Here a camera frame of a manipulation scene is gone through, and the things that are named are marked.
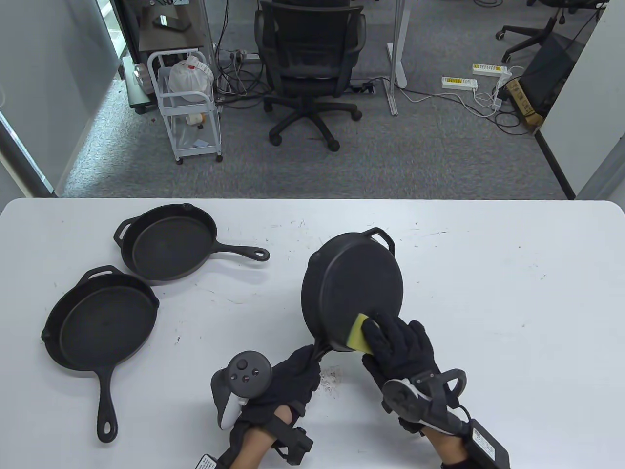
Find person's left hand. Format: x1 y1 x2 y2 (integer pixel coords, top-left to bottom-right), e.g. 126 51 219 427
229 344 321 440

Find person's right hand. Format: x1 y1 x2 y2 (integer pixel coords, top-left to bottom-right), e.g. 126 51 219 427
361 310 442 435

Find yellow green sponge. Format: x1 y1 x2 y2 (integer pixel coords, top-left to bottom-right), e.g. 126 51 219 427
346 314 379 356

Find black cast iron frying pan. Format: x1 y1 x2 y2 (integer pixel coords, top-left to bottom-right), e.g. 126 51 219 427
301 227 405 362
113 203 270 281
42 265 160 444

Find black right forearm pack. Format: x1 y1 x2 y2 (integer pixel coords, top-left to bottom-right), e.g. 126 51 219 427
464 418 511 469

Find person's right forearm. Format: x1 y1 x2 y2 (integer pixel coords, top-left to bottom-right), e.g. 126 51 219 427
424 424 470 467

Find person's left forearm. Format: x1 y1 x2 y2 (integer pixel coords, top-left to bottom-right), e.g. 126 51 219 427
234 408 284 469

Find dark crumbs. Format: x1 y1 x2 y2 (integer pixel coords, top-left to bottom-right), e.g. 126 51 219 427
320 366 343 392

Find grey left hand controller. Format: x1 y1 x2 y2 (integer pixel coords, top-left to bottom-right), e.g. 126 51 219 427
211 351 272 430

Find grey hand controller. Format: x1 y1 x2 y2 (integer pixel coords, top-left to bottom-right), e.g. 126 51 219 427
381 369 467 433
211 351 272 430

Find grey right hand controller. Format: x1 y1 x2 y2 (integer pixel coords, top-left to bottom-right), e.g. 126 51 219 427
381 369 467 433

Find white rolling cart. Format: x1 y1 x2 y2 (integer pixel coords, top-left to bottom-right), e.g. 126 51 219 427
147 49 224 165

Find brown cardboard box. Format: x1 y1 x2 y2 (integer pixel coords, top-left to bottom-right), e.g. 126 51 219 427
505 78 544 131

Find white desk leg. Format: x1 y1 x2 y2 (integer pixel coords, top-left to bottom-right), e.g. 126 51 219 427
386 0 408 116

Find black panel board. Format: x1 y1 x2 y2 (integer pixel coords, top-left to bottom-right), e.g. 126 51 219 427
520 34 586 118

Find black mesh office chair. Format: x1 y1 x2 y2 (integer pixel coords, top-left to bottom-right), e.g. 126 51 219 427
254 0 367 152

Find black low shelf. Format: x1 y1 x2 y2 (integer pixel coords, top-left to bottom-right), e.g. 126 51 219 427
121 55 153 115

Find white plastic bag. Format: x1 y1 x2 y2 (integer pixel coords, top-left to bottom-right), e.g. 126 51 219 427
168 53 214 103

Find black office chair base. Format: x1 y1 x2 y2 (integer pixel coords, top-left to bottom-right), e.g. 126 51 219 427
496 0 611 63

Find dark brown side desk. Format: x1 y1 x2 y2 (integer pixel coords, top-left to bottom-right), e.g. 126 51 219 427
138 0 206 53

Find black phone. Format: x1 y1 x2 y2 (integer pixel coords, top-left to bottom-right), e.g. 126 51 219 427
152 15 191 32

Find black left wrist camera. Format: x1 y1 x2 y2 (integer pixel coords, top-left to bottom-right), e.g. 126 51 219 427
273 426 314 466

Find tangle of black cables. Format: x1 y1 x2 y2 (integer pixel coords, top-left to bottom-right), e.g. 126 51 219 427
212 0 274 108

